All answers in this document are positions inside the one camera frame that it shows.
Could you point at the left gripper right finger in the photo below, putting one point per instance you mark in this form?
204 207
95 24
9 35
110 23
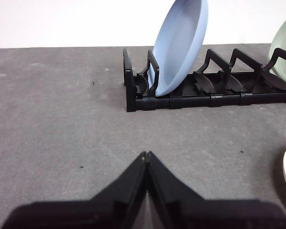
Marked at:
205 214

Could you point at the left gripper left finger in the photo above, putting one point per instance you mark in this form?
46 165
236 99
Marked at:
85 214

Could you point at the black plastic plate rack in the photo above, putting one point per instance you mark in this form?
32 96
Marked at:
188 101

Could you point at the blue plate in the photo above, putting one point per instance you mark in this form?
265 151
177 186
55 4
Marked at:
178 52

